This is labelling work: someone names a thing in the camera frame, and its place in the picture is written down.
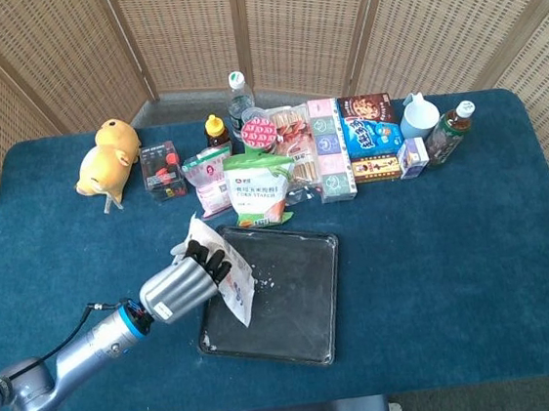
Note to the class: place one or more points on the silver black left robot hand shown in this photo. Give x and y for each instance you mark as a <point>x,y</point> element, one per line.
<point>180,289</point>

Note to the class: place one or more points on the white sugar bag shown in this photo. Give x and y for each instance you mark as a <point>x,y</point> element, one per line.
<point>242,292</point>

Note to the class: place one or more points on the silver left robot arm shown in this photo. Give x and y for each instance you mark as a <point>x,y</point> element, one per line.
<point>88,348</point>

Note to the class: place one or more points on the pink white powder bag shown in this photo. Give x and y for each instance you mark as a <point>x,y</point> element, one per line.
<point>208,183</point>

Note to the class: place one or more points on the black baking tray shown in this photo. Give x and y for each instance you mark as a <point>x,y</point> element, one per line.
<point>294,301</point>

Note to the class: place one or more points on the black red box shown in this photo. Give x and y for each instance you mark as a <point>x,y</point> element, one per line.
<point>160,171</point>

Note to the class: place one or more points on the green white corn starch bag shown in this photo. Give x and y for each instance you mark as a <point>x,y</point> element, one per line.
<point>258,187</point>

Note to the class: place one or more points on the yellow plush toy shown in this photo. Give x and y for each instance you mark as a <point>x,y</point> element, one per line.
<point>103,164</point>

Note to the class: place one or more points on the honey bottle with yellow cap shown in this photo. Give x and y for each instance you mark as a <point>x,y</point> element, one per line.
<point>217,133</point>

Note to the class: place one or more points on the pink green cup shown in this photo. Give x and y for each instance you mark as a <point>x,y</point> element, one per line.
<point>258,133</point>

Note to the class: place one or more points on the clear bag of biscuit sticks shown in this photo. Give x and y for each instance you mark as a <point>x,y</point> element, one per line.
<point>298,154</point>

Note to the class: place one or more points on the clear water bottle green label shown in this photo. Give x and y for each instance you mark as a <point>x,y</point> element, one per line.
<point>239,101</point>

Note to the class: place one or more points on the pastel tissue pack bundle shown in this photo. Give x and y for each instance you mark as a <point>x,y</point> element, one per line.
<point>332,160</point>

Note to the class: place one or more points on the yellow brown flat box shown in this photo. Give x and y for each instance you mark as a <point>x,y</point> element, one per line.
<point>376,168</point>

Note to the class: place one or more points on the blue cookie box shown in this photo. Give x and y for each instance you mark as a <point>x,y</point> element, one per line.
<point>369,127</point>

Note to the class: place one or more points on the small purple white carton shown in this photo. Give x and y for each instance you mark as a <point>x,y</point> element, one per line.
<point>412,156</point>

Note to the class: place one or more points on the blue tablecloth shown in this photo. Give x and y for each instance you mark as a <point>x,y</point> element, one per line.
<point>458,269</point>

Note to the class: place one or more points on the woven rattan folding screen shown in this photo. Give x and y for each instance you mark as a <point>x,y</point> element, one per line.
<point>284,18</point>

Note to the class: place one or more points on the light blue mug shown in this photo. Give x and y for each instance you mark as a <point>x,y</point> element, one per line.
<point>417,119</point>

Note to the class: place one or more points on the green tea bottle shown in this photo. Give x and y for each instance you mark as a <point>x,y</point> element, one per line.
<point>446,138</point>

